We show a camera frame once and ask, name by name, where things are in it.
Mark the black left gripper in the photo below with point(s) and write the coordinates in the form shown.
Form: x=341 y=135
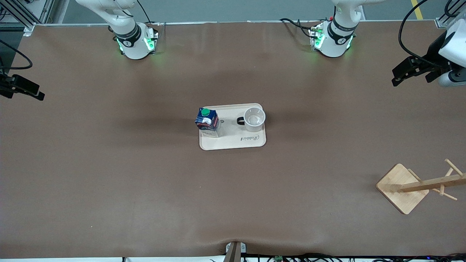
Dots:
x=434 y=55

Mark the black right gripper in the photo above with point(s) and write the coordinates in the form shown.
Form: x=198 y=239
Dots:
x=5 y=86

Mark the blue milk carton green cap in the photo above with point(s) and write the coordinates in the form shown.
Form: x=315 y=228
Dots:
x=206 y=122

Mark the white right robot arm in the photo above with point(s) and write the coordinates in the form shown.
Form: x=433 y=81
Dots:
x=134 y=47

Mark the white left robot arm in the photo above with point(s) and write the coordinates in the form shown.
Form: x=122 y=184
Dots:
x=333 y=43

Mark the wooden cup rack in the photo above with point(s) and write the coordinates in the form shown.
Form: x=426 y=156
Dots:
x=400 y=185

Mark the cream plastic tray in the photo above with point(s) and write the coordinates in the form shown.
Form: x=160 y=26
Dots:
x=233 y=140

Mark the aluminium frame profile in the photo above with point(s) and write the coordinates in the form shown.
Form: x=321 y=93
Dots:
x=22 y=14
x=446 y=20

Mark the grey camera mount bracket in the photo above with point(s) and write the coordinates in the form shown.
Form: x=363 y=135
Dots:
x=233 y=251

